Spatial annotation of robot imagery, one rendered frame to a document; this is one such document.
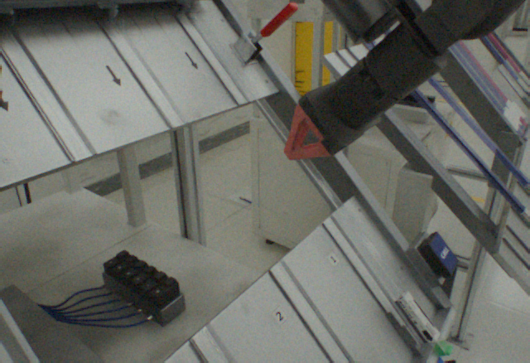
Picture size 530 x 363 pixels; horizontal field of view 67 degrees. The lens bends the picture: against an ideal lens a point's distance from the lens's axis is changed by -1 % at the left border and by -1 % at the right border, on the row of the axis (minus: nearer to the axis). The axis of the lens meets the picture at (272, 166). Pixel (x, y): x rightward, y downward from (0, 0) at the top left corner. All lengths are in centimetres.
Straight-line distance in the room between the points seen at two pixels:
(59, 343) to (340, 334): 40
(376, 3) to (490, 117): 93
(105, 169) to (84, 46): 206
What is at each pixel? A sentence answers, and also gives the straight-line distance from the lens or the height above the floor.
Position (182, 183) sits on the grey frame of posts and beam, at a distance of 84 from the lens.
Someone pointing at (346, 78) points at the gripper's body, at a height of 103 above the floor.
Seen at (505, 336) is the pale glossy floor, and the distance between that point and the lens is 173.
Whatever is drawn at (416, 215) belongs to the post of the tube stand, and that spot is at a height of 73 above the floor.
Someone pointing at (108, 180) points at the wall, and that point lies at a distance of 253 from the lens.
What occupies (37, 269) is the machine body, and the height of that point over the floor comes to 62.
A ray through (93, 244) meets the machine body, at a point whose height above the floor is 62.
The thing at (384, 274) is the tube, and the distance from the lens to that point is 51.
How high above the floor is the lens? 112
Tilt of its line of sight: 24 degrees down
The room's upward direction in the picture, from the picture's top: straight up
